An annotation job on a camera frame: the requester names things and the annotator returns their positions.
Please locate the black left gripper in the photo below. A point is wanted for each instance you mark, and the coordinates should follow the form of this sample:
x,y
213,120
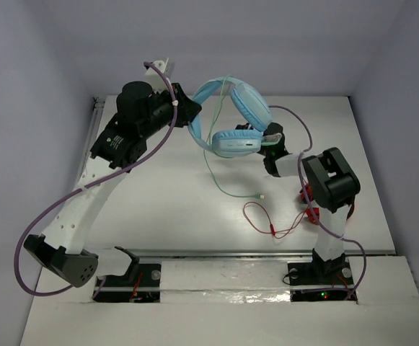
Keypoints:
x,y
182,106

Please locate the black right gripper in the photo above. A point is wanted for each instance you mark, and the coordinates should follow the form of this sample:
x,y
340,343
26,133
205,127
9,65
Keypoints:
x,y
247,127

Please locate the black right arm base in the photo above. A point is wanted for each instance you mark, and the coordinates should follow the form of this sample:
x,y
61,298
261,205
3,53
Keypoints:
x,y
306,286

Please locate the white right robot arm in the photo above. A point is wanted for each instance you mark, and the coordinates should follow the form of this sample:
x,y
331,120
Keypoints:
x,y
328,186

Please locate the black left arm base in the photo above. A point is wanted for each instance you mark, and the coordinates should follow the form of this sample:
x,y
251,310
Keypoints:
x,y
139,284

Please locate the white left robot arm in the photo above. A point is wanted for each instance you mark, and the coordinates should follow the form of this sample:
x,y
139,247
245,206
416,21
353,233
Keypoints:
x,y
121,146

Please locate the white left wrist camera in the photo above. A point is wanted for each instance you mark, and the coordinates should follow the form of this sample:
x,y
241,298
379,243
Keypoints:
x,y
158,71

